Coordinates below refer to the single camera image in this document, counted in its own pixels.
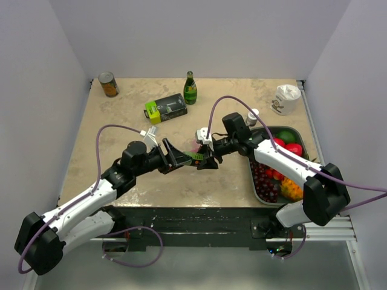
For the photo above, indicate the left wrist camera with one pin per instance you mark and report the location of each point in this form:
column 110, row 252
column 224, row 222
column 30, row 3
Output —
column 149, row 137

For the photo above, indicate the green glass bottle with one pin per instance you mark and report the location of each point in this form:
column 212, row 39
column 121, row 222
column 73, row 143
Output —
column 190, row 89

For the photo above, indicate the aluminium frame rail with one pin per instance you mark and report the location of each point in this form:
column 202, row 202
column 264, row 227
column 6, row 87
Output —
column 341, row 227

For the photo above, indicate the green pill bottle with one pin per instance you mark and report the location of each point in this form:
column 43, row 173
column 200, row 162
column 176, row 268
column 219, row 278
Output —
column 195, row 158

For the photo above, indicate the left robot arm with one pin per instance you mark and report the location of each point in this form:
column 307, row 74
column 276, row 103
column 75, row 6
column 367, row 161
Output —
column 43, row 240

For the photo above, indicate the dark red grapes bunch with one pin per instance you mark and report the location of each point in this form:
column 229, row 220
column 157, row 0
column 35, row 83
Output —
column 266, row 187

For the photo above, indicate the red apple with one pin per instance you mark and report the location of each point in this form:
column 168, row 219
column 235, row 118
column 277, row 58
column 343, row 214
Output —
column 295, row 148

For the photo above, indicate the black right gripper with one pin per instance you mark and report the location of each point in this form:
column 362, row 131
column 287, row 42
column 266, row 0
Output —
column 210, row 162

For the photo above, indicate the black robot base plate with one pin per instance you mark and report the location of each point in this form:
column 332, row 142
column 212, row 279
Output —
column 139, row 228

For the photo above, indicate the orange labelled tin can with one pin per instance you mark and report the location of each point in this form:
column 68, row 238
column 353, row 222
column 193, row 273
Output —
column 109, row 84

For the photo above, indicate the green apple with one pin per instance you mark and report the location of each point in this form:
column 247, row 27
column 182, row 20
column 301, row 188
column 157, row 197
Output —
column 286, row 136

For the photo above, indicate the white paper bag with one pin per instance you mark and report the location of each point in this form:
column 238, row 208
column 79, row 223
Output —
column 285, row 100

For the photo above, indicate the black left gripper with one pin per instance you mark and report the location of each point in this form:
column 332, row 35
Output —
column 173, row 161

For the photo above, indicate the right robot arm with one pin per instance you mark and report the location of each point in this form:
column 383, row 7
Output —
column 324, row 194

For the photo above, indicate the black green razor box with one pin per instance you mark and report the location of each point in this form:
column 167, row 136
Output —
column 166, row 108

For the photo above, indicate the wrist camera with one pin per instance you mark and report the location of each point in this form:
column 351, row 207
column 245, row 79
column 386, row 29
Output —
column 203, row 137
column 149, row 137

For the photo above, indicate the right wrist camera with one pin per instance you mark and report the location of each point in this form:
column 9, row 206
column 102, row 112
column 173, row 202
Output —
column 203, row 137

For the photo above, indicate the white supplement bottle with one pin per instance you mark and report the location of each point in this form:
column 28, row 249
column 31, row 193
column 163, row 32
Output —
column 251, row 119

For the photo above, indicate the pink weekly pill organizer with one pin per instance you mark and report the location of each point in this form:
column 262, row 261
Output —
column 194, row 146

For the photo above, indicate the grey fruit tray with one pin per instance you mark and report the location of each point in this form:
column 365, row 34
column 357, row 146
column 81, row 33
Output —
column 274, row 130

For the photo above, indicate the yellow dragon fruit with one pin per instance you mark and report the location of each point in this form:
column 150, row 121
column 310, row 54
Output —
column 290, row 190

